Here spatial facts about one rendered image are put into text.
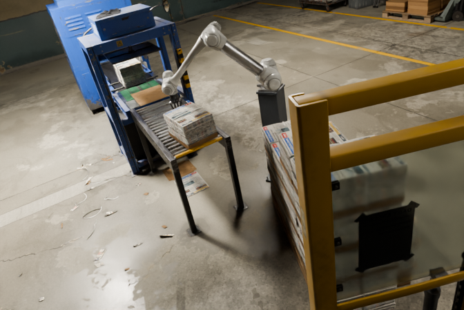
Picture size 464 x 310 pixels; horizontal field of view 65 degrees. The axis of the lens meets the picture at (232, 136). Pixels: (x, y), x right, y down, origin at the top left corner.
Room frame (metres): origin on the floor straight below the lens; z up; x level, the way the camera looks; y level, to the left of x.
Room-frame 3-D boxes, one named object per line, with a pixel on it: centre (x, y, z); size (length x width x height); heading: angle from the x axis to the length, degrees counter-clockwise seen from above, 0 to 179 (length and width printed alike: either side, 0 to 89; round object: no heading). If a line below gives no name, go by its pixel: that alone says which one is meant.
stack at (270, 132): (2.11, -0.48, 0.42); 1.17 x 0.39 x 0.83; 4
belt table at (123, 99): (4.12, 0.93, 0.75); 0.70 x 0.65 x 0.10; 23
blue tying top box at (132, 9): (4.12, 0.93, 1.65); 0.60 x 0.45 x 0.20; 113
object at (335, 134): (1.97, -0.51, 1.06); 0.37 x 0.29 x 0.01; 93
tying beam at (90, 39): (4.12, 0.93, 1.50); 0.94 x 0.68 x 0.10; 113
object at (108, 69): (5.16, 1.37, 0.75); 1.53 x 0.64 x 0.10; 23
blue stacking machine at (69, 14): (6.64, 1.94, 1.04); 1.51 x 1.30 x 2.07; 23
